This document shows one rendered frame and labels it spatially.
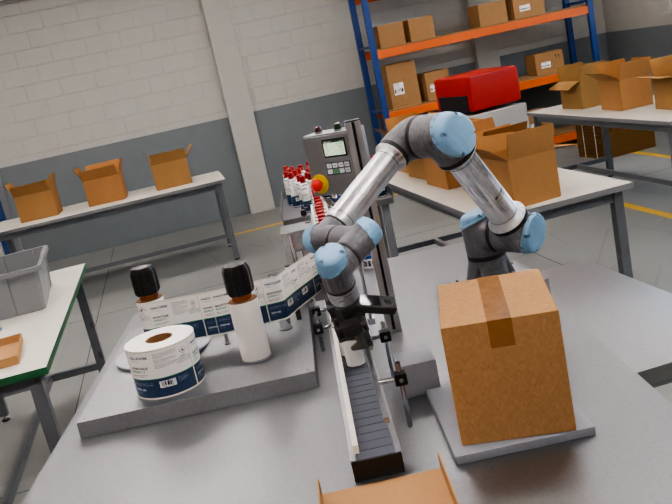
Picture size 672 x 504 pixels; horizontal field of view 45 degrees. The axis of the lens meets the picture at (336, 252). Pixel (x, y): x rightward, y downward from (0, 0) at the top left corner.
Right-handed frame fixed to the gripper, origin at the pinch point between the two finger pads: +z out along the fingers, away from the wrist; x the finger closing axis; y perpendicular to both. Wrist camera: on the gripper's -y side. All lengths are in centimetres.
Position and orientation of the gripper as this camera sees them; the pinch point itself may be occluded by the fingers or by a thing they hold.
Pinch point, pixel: (372, 345)
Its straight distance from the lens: 212.8
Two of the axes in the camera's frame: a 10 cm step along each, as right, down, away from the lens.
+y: -9.5, 3.2, 0.3
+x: 1.9, 6.4, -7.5
